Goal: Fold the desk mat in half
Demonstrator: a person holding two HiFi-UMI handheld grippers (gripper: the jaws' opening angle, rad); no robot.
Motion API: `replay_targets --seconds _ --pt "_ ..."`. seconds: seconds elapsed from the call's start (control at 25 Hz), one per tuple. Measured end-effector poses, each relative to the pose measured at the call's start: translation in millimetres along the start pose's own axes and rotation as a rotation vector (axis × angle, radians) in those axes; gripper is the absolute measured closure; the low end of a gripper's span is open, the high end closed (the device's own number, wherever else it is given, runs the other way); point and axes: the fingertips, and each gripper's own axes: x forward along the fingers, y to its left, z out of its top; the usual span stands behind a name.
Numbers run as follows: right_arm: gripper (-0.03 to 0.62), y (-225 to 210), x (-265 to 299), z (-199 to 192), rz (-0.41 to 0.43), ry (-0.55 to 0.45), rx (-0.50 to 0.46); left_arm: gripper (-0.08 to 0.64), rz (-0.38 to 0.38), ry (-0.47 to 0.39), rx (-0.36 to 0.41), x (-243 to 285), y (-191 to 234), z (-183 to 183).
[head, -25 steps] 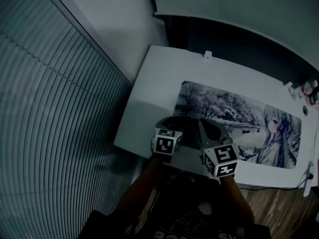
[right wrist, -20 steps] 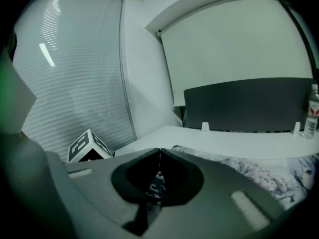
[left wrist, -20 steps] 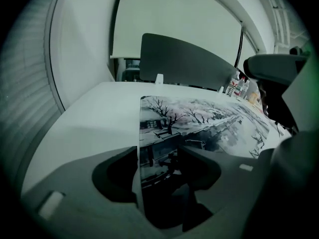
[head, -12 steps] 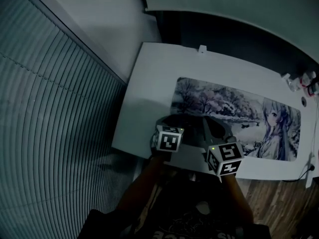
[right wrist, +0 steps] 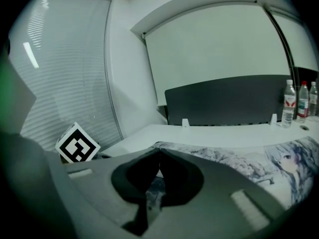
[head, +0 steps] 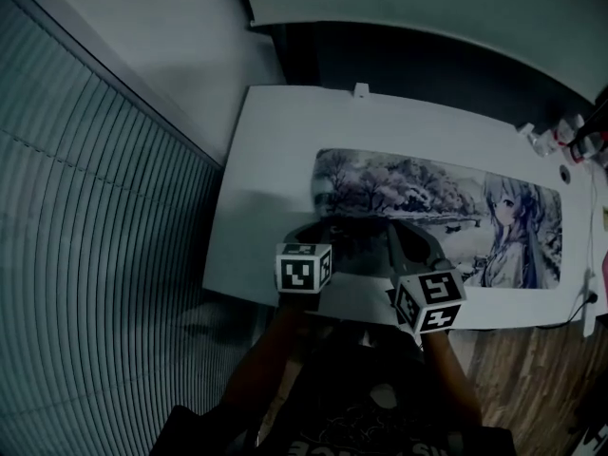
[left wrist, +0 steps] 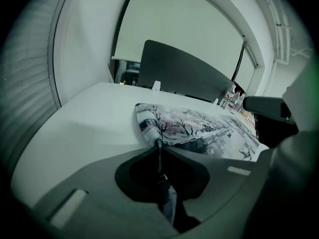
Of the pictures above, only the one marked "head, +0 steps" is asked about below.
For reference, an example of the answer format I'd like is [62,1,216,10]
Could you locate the clear water bottle white cap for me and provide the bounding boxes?
[530,114,586,159]

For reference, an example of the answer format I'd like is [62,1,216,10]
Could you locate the grey venetian blind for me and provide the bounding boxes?
[0,0,225,456]

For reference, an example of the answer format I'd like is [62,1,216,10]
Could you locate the anime print desk mat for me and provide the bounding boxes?
[310,147,564,291]

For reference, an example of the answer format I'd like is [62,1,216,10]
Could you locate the black window frame post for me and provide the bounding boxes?
[571,86,608,147]

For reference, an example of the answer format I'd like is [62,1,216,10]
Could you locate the clear bottle red cap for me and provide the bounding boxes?
[565,129,608,164]

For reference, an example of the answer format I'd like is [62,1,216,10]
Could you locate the person's black printed shirt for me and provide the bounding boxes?
[160,320,518,456]

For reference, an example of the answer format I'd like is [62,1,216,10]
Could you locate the person's right forearm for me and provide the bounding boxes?
[416,329,484,432]

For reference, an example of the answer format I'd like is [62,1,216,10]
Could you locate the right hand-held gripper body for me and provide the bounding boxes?
[391,258,467,336]

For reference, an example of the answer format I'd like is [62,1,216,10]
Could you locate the person's left forearm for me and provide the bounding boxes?
[221,300,325,418]

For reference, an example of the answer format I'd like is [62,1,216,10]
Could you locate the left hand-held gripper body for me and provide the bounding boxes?
[275,240,333,297]

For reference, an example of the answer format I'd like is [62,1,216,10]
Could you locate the long dark grey divider panel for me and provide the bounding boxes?
[269,20,598,128]

